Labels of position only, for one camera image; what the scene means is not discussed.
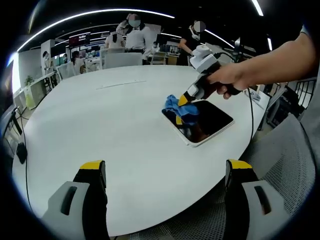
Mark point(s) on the white game controller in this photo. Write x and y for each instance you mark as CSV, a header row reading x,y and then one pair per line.
x,y
253,95

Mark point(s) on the green potted plant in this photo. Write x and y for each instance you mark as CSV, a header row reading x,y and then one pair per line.
x,y
29,80

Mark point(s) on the black tablet white edge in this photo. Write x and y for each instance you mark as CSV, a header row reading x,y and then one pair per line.
x,y
215,117

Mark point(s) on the long curved ceiling light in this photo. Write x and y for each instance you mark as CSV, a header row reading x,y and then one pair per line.
x,y
95,16

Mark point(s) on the grey mesh office chair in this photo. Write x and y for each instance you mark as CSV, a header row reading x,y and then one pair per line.
x,y
280,155

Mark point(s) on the black metal railing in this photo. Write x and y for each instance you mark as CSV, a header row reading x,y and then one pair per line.
x,y
303,92

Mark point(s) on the black computer monitor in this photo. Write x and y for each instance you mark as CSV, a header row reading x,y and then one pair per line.
x,y
5,87

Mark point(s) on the blue cleaning cloth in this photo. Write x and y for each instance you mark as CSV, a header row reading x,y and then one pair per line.
x,y
186,110

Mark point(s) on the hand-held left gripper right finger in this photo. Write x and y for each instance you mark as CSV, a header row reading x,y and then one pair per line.
x,y
265,200

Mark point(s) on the person's right hand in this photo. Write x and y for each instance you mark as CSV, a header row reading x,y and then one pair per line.
x,y
232,77

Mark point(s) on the green waste bin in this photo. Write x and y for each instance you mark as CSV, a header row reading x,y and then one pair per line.
x,y
30,102

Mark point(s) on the red wall screen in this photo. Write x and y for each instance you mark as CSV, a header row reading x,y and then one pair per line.
x,y
79,40

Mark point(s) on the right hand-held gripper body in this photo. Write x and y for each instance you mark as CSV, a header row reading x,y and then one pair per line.
x,y
205,60

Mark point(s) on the short ceiling light strip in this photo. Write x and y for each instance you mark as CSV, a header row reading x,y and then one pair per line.
x,y
257,7

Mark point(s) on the black monitor stand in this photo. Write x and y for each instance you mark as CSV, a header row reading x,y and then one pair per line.
x,y
15,121

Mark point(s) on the black computer mouse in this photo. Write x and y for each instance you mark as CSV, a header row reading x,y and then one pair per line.
x,y
21,153

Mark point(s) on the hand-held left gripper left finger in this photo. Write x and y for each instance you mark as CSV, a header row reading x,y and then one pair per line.
x,y
62,200

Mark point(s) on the black stand with screen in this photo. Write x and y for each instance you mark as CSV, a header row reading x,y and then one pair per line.
x,y
241,50

